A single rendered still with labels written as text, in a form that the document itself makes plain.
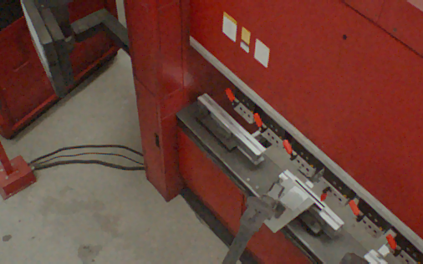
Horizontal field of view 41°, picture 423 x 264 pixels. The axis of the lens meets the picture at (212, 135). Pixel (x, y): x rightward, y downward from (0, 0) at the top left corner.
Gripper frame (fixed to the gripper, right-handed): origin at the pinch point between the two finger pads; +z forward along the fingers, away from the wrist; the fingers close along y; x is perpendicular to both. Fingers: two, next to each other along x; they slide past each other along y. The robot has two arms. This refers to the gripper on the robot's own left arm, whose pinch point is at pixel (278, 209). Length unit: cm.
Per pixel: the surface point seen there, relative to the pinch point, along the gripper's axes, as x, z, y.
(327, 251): -1.1, 16.1, -26.5
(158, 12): -29, -55, 87
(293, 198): -8.1, 5.8, 0.4
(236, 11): -51, -57, 55
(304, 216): -5.2, 15.3, -7.4
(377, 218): -28, -19, -39
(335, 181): -27.2, -17.9, -15.3
